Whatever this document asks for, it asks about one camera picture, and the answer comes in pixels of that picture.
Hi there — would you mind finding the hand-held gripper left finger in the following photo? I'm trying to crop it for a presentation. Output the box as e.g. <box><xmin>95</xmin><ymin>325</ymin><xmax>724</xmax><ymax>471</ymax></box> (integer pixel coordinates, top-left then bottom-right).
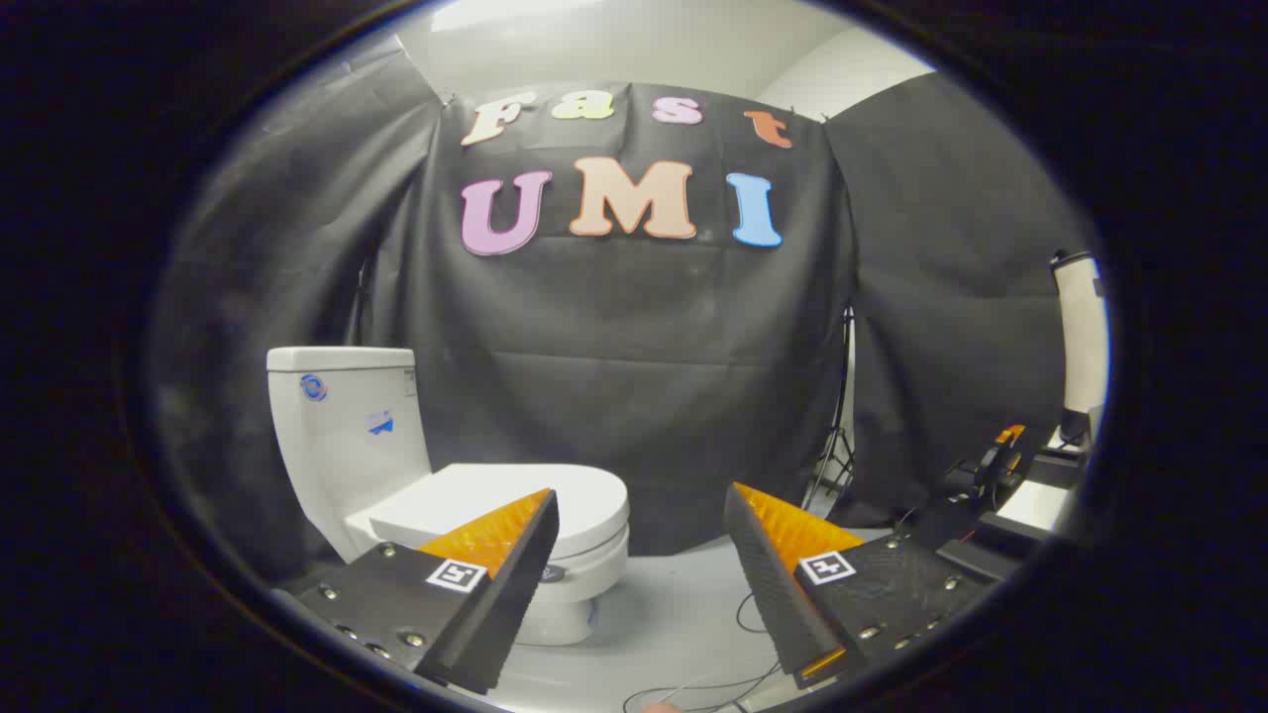
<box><xmin>293</xmin><ymin>487</ymin><xmax>561</xmax><ymax>696</ymax></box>

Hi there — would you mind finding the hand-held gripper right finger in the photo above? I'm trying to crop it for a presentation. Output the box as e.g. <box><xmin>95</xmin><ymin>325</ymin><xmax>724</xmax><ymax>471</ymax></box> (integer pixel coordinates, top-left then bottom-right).
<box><xmin>723</xmin><ymin>482</ymin><xmax>995</xmax><ymax>691</ymax></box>

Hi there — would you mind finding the white toilet lid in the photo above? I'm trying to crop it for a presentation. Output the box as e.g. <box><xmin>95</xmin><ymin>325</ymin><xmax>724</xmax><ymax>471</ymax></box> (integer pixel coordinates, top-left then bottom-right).
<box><xmin>369</xmin><ymin>462</ymin><xmax>631</xmax><ymax>561</ymax></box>

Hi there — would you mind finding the white toilet seat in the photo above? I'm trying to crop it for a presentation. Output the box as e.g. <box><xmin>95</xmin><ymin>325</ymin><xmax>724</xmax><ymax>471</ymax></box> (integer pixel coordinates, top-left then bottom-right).
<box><xmin>540</xmin><ymin>525</ymin><xmax>631</xmax><ymax>580</ymax></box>

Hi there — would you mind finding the white ceramic toilet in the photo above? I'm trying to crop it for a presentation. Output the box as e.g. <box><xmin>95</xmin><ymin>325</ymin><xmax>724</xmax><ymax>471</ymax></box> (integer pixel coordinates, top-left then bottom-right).
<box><xmin>265</xmin><ymin>346</ymin><xmax>631</xmax><ymax>647</ymax></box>

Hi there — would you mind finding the orange black gripper tool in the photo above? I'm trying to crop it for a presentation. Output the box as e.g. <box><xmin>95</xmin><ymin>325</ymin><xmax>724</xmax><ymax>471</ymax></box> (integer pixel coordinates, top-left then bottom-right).
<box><xmin>976</xmin><ymin>424</ymin><xmax>1027</xmax><ymax>496</ymax></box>

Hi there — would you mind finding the black backdrop cloth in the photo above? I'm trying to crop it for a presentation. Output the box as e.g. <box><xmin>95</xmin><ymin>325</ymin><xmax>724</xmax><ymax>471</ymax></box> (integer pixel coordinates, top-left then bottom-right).
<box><xmin>149</xmin><ymin>50</ymin><xmax>1091</xmax><ymax>585</ymax></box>

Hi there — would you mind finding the white cylinder roll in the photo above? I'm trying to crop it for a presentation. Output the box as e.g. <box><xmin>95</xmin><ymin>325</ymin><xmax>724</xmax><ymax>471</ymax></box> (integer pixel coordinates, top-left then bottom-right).
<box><xmin>1050</xmin><ymin>250</ymin><xmax>1109</xmax><ymax>437</ymax></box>

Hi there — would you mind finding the long black cable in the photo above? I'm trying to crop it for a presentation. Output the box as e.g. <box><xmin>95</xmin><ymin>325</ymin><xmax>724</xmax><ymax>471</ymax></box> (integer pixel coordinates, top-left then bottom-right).
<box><xmin>622</xmin><ymin>592</ymin><xmax>784</xmax><ymax>713</ymax></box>

